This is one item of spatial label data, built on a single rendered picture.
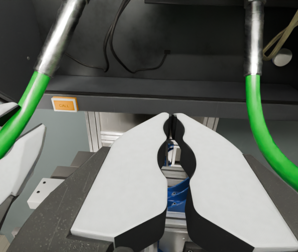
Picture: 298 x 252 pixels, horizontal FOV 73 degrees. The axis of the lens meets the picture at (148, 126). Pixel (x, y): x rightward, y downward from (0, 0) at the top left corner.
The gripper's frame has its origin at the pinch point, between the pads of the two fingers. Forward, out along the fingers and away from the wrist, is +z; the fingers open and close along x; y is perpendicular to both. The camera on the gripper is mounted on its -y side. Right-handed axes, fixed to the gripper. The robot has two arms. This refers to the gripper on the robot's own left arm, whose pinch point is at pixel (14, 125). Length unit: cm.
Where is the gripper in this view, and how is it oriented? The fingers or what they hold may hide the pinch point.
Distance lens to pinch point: 18.6
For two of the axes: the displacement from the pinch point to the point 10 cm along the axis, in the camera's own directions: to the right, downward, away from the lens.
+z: 5.8, -7.4, 3.2
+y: -2.7, 2.0, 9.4
